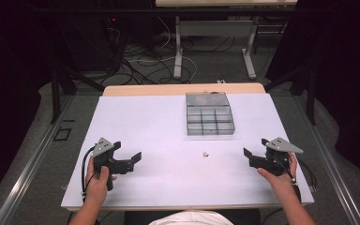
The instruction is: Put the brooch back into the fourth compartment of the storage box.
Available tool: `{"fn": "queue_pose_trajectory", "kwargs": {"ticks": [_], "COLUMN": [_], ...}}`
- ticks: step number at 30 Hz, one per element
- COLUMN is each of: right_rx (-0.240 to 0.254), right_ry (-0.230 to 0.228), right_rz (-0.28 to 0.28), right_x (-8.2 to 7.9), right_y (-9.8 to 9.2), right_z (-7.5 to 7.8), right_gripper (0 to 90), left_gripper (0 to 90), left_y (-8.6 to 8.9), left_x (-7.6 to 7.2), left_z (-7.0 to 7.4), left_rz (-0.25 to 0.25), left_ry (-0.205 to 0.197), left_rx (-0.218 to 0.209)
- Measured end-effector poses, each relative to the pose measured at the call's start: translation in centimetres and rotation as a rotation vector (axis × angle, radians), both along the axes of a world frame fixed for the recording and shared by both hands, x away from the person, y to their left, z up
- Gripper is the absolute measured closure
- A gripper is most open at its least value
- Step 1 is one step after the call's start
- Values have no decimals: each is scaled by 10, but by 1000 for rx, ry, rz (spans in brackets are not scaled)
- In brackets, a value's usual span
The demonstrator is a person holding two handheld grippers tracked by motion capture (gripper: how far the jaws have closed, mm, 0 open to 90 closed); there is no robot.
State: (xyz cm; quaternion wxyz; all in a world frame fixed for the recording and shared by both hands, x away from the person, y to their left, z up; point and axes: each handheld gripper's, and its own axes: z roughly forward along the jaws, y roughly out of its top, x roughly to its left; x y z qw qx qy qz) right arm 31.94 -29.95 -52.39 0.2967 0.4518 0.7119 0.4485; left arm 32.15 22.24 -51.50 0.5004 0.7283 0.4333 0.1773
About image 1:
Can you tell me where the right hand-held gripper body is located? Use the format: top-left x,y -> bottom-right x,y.
248,137 -> 305,177

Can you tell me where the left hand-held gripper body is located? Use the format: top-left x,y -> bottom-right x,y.
92,137 -> 135,192

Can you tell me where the person's right hand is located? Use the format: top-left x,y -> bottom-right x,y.
256,151 -> 299,189

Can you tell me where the person's left hand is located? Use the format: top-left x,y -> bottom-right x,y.
84,156 -> 118,204

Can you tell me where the white table mat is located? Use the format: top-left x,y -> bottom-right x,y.
60,92 -> 315,208

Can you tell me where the clear plastic compartment box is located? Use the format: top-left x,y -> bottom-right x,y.
185,91 -> 236,137

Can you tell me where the black metal stand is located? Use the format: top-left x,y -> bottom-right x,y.
262,64 -> 317,127
50,60 -> 106,125

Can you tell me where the person's white shirt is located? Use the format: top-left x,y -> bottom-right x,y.
148,210 -> 234,225

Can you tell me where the black computer tower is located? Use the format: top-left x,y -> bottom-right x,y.
57,13 -> 125,72

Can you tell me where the white-legged desk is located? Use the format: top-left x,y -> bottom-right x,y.
155,0 -> 298,81

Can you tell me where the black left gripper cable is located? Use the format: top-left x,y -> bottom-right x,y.
81,144 -> 98,202

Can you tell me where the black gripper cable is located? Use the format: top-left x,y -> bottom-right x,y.
290,157 -> 319,193
81,144 -> 98,202

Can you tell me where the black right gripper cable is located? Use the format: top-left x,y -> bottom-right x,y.
290,157 -> 319,193

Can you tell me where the black floor socket frame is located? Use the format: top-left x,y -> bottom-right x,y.
52,127 -> 73,143

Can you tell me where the aluminium floor rail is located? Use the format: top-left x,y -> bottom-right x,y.
290,95 -> 360,225
0,95 -> 76,225

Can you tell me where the tangle of floor cables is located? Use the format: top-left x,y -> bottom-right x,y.
104,15 -> 237,86

